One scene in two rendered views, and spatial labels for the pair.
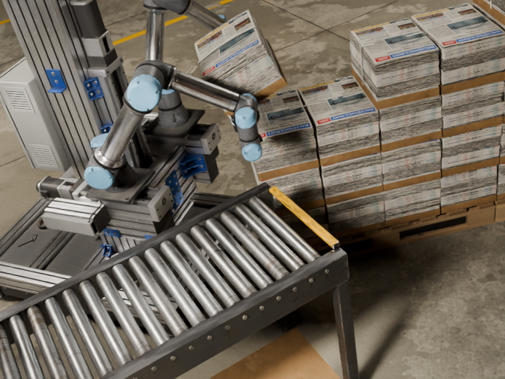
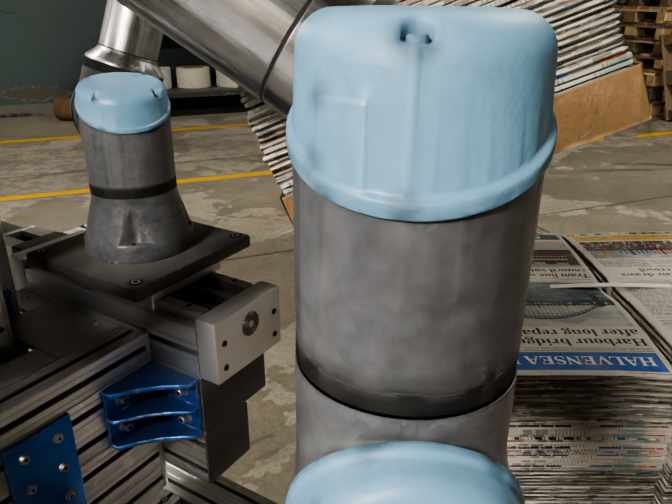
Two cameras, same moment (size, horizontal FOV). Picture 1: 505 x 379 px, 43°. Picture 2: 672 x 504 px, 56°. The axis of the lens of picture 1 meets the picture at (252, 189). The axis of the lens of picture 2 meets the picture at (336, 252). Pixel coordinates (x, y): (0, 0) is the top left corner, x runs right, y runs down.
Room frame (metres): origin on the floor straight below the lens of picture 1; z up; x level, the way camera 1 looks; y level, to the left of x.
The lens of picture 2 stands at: (1.86, -0.01, 1.16)
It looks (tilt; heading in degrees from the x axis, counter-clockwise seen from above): 23 degrees down; 2
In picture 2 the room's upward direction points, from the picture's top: straight up
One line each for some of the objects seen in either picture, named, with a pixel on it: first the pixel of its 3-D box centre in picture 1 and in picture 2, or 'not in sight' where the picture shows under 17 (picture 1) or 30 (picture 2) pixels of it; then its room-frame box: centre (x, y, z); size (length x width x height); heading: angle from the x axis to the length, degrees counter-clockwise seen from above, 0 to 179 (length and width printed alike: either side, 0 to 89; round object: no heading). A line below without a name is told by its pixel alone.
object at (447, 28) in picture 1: (455, 24); not in sight; (2.57, -1.03, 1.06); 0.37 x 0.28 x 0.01; 3
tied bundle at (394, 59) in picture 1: (392, 62); not in sight; (2.57, -0.74, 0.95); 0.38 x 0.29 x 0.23; 3
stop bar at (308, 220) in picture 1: (302, 214); not in sight; (1.81, -0.16, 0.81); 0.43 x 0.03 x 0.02; 23
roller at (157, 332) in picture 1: (140, 304); not in sight; (1.56, 0.46, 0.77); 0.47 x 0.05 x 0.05; 23
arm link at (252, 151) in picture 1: (250, 146); (398, 452); (2.05, -0.03, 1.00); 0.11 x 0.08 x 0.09; 0
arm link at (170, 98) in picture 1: (164, 89); (126, 127); (2.70, 0.30, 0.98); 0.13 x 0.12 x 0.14; 27
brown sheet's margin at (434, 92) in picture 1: (393, 80); not in sight; (2.57, -0.74, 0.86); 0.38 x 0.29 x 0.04; 3
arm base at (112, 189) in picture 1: (116, 172); not in sight; (2.27, 0.55, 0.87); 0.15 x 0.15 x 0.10
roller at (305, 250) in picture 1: (283, 230); not in sight; (1.79, -0.08, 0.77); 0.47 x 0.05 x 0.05; 23
